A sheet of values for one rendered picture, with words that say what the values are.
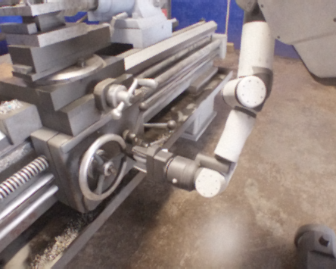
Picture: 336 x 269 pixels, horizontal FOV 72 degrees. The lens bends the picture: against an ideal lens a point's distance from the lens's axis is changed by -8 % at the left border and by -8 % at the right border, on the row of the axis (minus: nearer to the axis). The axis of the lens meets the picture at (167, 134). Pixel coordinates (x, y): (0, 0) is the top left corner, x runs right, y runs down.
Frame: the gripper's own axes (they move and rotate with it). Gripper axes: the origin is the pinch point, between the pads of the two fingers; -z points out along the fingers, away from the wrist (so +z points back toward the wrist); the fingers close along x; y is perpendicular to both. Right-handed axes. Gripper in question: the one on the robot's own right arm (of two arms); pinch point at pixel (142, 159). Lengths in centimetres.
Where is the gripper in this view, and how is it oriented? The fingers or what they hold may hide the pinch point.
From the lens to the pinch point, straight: 78.8
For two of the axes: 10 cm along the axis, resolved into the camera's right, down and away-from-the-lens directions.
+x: 0.3, -8.9, -4.6
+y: -4.7, 3.9, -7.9
